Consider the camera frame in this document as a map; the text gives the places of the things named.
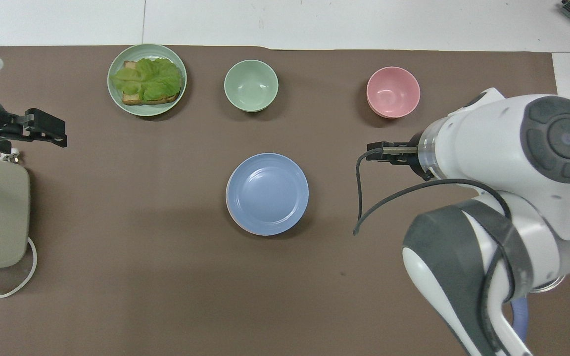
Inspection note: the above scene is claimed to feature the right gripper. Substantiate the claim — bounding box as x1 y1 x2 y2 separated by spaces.
383 130 437 181

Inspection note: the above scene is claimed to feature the pink bowl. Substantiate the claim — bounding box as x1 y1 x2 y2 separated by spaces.
366 66 421 119

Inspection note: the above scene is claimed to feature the green plate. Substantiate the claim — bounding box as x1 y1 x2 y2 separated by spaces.
107 44 188 117

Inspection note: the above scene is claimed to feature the toast slice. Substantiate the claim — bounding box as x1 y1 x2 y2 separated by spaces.
121 60 182 106

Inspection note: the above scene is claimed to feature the green lettuce leaf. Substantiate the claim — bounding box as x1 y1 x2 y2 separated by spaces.
110 57 183 102

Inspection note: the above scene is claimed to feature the blue plate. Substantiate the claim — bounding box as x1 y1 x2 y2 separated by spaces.
226 152 310 236

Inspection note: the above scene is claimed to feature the green bowl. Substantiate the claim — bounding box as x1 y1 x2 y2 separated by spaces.
224 59 279 113

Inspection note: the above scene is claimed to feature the black cable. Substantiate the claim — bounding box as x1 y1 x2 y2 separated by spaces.
353 141 513 236

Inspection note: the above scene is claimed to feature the white power cord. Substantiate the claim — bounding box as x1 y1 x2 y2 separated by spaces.
0 237 38 299

